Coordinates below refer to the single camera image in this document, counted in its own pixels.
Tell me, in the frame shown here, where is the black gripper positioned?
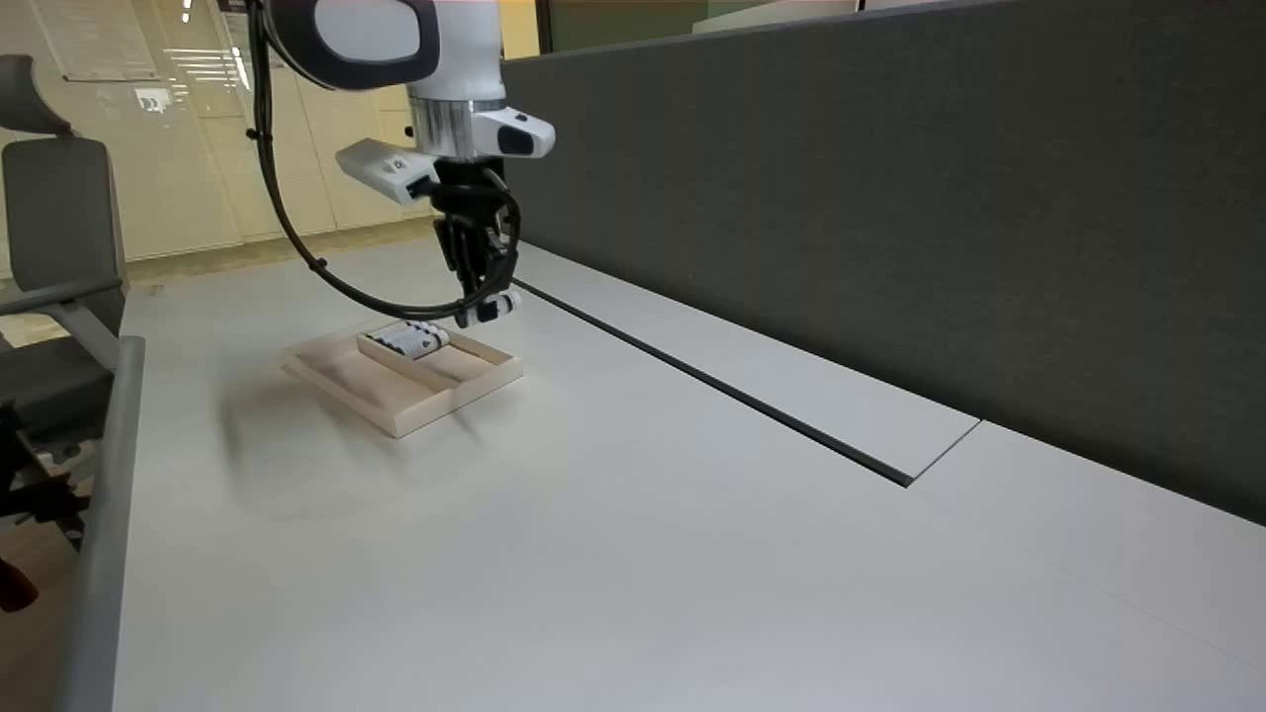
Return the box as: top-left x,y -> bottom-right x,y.
429,153 -> 522,329

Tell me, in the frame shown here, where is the light wooden compartment tray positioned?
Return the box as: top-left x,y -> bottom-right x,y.
275,317 -> 527,443

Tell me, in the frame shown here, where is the grey office chair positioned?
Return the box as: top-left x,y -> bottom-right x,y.
0,51 -> 135,619

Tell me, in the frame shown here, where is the long dark grey partition panel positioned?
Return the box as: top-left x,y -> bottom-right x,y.
499,0 -> 1266,532

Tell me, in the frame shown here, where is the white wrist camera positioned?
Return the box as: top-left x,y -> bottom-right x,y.
330,136 -> 442,210

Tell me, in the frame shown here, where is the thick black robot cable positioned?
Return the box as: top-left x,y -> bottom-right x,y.
239,0 -> 527,329

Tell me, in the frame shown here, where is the grey table cable flap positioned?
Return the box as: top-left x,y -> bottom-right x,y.
507,236 -> 983,490

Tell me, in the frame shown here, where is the dark green wall panel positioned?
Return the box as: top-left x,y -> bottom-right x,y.
535,0 -> 708,56

